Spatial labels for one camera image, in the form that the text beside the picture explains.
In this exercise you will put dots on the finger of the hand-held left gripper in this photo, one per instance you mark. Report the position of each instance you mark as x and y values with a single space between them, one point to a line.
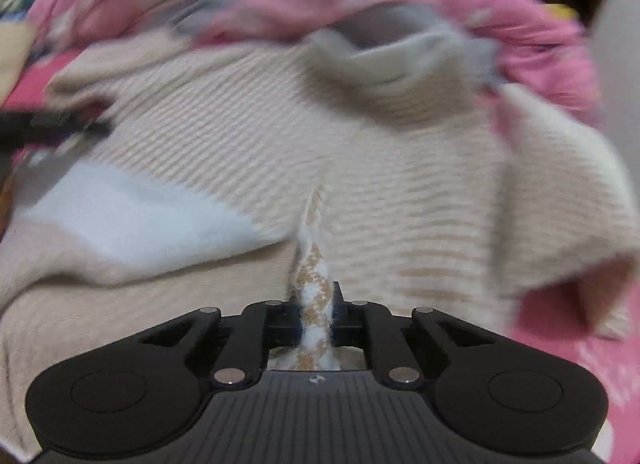
50 126

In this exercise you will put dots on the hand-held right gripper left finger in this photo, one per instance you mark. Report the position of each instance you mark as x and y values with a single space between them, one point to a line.
285 324

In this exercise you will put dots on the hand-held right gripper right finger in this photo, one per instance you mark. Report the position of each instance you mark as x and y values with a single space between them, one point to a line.
346 319

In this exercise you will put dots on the beige white checked knit coat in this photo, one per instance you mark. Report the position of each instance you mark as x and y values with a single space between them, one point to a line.
380 169

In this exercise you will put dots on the white fleece garment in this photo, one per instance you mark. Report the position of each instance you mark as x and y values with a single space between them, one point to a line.
140 219

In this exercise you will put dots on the plain beige garment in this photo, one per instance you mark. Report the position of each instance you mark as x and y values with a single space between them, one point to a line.
100 314

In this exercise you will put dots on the pink floral bed blanket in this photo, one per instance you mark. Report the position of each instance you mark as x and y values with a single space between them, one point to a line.
560 324

